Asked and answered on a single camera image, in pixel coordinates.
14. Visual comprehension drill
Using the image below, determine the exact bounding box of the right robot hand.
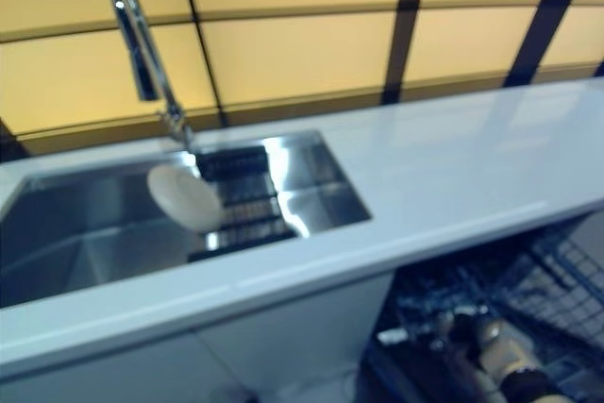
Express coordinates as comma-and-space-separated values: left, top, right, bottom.
436, 309, 480, 352

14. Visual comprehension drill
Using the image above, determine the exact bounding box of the cream round plate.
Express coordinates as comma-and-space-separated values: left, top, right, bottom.
146, 164, 224, 234

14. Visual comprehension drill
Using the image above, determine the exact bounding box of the black sink dish rack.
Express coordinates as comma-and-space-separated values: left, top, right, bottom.
187, 145, 308, 265

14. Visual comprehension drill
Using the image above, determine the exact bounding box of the white glossy kitchen cabinet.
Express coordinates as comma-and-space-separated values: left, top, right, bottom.
0, 270, 398, 403

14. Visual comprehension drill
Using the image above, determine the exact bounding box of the stainless steel sink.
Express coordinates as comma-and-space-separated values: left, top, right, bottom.
0, 128, 374, 310

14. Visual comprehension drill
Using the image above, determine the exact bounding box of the chrome kitchen faucet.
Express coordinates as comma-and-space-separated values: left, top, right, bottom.
107, 0, 195, 147

